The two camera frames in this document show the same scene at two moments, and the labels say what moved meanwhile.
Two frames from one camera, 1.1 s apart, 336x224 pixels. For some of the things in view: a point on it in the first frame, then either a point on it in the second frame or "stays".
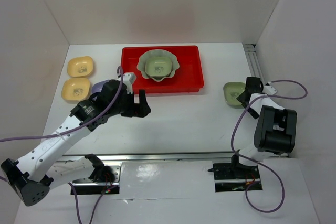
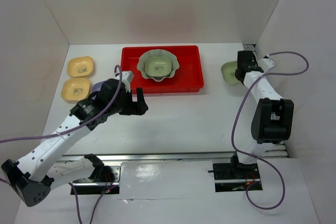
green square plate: x=158 y=66 stays
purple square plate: x=97 y=87 stays
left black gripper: x=139 y=109 stays
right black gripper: x=240 y=98 → x=256 y=65
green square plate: x=232 y=90 → x=228 y=71
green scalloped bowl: x=158 y=64 stays
